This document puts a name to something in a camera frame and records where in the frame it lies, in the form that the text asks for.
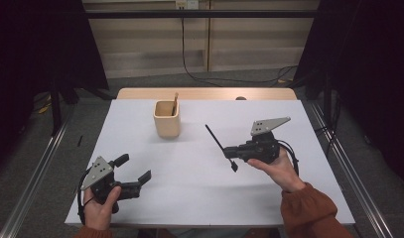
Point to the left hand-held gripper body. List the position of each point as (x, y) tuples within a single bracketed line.
[(98, 173)]

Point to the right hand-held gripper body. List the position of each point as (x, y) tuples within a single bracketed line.
[(262, 147)]

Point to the black brush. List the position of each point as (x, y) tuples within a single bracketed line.
[(216, 140)]

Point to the beige square cup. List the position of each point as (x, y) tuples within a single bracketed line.
[(166, 120)]

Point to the person's right hand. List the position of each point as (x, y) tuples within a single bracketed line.
[(282, 173)]

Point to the person's left hand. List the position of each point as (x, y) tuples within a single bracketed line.
[(98, 211)]

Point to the small black floor piece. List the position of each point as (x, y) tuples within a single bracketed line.
[(79, 141)]

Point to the dark round table grommet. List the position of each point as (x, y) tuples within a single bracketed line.
[(241, 98)]

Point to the white table mat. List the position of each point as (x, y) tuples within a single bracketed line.
[(196, 195)]

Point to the yellow floor tape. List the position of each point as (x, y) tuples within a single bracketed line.
[(44, 108)]

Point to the black curtain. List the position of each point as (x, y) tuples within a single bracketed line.
[(371, 49), (30, 49)]

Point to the aluminium rail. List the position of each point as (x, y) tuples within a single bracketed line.
[(33, 180), (377, 218)]

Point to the black stand post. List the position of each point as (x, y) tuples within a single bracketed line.
[(327, 99), (56, 105)]

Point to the black horizontal frame bar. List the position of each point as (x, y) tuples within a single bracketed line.
[(202, 14)]

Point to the wall socket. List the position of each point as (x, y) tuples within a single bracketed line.
[(187, 4)]

